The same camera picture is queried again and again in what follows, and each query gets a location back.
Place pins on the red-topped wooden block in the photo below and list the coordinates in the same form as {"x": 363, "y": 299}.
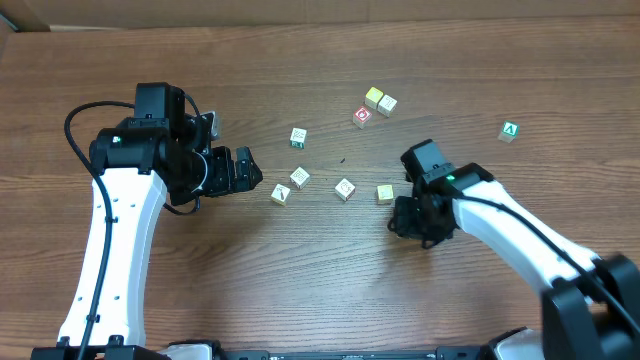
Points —
{"x": 362, "y": 116}

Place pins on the yellow wooden block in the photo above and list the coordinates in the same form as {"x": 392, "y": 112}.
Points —
{"x": 385, "y": 194}

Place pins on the yellow-sided wooden block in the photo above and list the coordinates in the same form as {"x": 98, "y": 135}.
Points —
{"x": 387, "y": 105}

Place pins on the blue-sided wooden block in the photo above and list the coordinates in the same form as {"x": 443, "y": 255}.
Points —
{"x": 300, "y": 178}

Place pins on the red W wooden block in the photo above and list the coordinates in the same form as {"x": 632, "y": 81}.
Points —
{"x": 345, "y": 189}

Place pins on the green-sided wooden block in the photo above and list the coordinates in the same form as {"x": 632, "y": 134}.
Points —
{"x": 298, "y": 138}

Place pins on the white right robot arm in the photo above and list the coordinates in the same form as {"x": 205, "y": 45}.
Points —
{"x": 589, "y": 304}

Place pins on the green A wooden block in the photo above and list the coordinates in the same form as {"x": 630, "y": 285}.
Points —
{"x": 509, "y": 132}

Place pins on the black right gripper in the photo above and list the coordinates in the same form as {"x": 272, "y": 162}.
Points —
{"x": 409, "y": 218}

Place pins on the yellow-topped wooden block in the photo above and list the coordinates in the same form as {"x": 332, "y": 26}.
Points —
{"x": 373, "y": 97}

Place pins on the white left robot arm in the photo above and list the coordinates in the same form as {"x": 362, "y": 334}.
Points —
{"x": 159, "y": 158}

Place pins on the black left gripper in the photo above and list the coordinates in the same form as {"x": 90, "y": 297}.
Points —
{"x": 230, "y": 170}

